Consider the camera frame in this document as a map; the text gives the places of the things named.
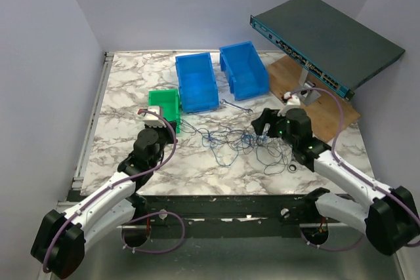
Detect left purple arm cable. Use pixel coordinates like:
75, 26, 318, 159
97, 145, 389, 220
41, 109, 186, 274

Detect metal switch stand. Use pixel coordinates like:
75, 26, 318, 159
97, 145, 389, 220
291, 67, 321, 106

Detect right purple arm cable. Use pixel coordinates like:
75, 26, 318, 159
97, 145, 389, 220
285, 87, 420, 251

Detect small silver open wrench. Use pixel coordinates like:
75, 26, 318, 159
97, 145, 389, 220
220, 99, 253, 115

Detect right blue plastic bin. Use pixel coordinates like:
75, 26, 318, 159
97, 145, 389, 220
219, 41, 269, 101

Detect aluminium rail frame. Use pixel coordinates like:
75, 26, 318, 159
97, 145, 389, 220
35, 50, 408, 280

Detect wooden board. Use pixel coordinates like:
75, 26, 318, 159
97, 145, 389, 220
267, 56, 360, 142

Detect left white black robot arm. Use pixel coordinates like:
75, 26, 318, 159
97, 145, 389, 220
30, 121, 177, 279

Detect green plastic bin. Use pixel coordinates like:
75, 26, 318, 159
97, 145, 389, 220
148, 89, 181, 134

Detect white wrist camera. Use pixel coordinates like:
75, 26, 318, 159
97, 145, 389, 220
277, 92, 301, 117
137, 106, 166, 128

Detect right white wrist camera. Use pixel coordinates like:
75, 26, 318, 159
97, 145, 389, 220
277, 92, 301, 117

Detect left blue plastic bin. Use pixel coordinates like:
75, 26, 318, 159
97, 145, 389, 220
175, 52, 219, 113

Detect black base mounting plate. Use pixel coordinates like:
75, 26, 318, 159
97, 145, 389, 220
119, 193, 328, 246

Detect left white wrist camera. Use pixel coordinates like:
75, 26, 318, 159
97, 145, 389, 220
137, 106, 166, 128

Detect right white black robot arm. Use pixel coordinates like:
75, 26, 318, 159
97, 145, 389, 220
251, 108, 419, 256

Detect large silver combination wrench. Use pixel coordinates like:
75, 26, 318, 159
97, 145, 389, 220
287, 162, 298, 173

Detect black wire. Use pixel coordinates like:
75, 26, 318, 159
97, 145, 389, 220
178, 119, 293, 169

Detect dark network switch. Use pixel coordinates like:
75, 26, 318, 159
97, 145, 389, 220
249, 0, 405, 101

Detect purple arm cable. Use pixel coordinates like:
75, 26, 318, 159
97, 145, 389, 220
285, 87, 420, 251
41, 109, 186, 274

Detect blue plastic bin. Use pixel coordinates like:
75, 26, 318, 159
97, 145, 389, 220
219, 41, 269, 101
175, 52, 219, 113

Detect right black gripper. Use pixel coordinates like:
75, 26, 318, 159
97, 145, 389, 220
251, 108, 297, 148

